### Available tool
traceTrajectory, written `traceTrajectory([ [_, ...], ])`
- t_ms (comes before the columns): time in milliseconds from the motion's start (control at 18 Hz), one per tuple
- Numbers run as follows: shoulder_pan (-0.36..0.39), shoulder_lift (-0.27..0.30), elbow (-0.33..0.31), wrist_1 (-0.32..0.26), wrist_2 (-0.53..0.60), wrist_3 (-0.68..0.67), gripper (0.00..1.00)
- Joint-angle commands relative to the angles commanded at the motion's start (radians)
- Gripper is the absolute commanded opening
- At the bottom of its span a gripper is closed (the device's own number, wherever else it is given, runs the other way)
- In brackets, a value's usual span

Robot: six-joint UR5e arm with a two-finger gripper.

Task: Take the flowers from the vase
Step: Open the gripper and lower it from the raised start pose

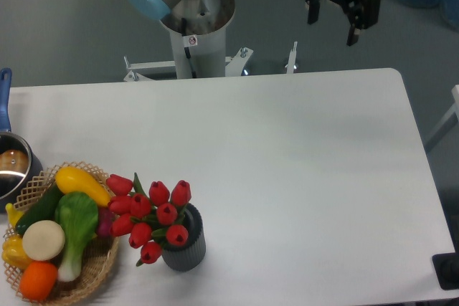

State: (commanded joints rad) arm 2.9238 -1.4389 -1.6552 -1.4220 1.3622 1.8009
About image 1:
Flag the green bok choy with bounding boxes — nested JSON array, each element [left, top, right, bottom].
[[55, 191, 98, 282]]

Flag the purple radish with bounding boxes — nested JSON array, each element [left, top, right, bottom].
[[95, 208, 115, 238]]

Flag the orange fruit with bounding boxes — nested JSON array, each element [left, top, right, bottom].
[[19, 261, 57, 301]]

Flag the blue handled saucepan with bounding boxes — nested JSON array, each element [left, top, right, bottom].
[[1, 67, 42, 214]]

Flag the yellow squash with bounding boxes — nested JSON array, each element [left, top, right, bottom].
[[55, 166, 110, 208]]

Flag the yellow banana tip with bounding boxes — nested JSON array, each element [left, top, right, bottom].
[[5, 203, 24, 228]]

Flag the black device table edge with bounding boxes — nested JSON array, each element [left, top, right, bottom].
[[432, 253, 458, 290]]

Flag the white frame right edge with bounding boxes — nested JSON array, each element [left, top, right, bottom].
[[424, 85, 458, 153]]

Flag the dark green cucumber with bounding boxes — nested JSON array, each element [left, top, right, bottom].
[[15, 184, 64, 236]]

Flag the yellow bell pepper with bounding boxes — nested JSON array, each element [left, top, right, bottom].
[[1, 234, 33, 270]]

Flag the dark grey ribbed vase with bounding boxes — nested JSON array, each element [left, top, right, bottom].
[[162, 204, 206, 272]]

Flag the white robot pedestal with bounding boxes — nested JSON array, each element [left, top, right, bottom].
[[123, 0, 299, 82]]

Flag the cream round bun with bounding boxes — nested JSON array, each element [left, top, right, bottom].
[[22, 220, 65, 261]]

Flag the red tulip bouquet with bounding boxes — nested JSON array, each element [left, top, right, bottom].
[[106, 174, 191, 267]]

